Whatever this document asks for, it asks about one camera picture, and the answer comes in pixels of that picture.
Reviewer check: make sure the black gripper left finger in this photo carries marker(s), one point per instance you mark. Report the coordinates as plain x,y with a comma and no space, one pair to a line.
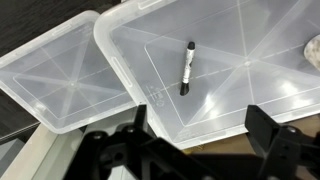
140,120

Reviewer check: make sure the black and white marker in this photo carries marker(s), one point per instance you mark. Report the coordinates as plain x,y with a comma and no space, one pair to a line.
187,69

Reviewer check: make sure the large clear plastic bin lid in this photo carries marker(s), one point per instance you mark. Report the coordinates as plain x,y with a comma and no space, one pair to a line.
247,52

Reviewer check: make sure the small clear plastic bin lid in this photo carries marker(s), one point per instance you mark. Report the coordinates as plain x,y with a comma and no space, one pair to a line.
62,78

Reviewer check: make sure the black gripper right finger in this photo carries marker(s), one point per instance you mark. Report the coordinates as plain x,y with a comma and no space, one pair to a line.
261,131

